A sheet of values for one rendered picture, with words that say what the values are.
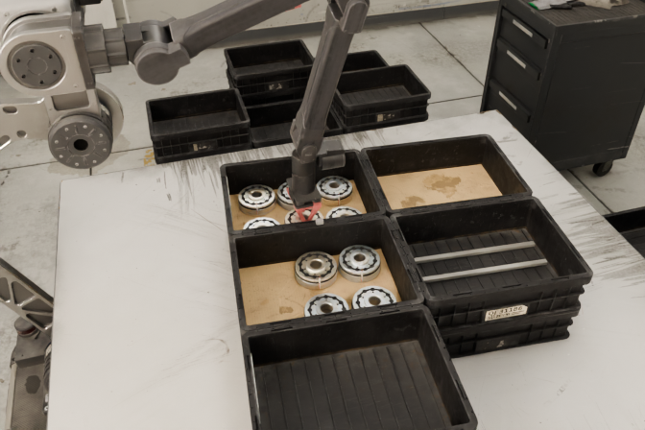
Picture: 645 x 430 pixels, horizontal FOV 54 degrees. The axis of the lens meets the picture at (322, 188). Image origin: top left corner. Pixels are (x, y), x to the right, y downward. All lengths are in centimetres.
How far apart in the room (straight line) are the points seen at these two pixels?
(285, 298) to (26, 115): 75
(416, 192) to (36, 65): 107
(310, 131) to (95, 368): 76
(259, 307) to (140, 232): 58
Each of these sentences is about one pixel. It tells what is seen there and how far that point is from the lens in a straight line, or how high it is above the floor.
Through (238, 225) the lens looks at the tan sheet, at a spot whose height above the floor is 83.
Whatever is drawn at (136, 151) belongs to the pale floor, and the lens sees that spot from 359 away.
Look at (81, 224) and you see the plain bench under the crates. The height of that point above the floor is 70.
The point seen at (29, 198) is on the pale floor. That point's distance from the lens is 344.
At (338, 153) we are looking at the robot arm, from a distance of 152.
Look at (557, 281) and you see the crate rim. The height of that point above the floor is 93.
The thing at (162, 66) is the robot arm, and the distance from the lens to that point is 121.
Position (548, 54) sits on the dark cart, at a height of 78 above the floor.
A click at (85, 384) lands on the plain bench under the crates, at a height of 70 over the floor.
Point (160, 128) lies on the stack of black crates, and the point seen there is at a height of 49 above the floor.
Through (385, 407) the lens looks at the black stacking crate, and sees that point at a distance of 135.
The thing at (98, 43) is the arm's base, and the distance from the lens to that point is 120.
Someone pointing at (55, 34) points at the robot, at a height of 150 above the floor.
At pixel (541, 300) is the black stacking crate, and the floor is 87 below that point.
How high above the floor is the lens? 196
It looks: 38 degrees down
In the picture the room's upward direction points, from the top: straight up
